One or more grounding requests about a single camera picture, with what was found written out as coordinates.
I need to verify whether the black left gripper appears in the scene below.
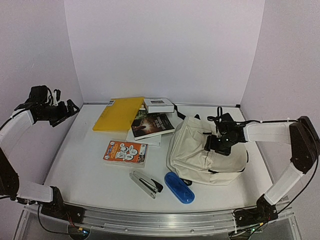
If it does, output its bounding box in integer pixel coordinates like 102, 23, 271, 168
38, 98, 79, 127

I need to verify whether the beige canvas student bag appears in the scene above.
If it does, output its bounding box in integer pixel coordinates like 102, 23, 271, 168
166, 116, 249, 186

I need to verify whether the silver black stapler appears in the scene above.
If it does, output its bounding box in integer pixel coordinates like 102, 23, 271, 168
129, 170, 164, 199

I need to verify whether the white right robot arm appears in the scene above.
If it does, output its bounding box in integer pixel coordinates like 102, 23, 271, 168
204, 113, 320, 227

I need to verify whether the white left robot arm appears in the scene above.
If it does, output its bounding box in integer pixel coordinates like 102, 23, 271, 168
0, 85, 80, 218

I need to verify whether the yellow hardcover book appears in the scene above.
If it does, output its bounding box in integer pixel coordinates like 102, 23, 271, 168
92, 97, 144, 132

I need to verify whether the blue pencil case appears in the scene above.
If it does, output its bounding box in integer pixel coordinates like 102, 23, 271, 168
164, 172, 195, 204

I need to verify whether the dark Three Days book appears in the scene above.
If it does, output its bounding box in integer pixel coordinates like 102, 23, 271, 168
131, 109, 175, 141

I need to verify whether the white box with photo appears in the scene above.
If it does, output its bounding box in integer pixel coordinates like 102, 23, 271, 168
144, 98, 175, 114

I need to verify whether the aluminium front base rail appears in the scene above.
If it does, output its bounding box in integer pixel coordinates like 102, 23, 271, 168
69, 204, 300, 238

